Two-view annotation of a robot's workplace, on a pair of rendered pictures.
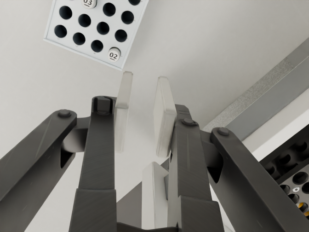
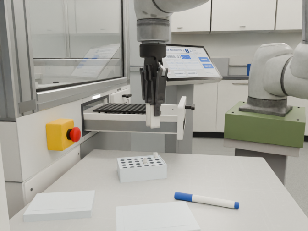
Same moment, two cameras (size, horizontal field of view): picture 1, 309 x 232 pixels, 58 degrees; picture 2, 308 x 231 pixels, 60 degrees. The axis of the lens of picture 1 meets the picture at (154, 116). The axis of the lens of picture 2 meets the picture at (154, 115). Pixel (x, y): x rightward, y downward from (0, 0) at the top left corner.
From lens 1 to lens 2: 72 cm
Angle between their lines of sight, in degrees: 64
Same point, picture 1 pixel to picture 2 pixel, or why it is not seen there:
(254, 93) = not seen: outside the picture
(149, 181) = (178, 129)
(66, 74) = (178, 173)
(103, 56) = (158, 158)
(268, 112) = (139, 123)
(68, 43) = (162, 162)
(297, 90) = (131, 122)
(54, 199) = (233, 163)
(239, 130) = not seen: hidden behind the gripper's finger
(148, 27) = not seen: hidden behind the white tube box
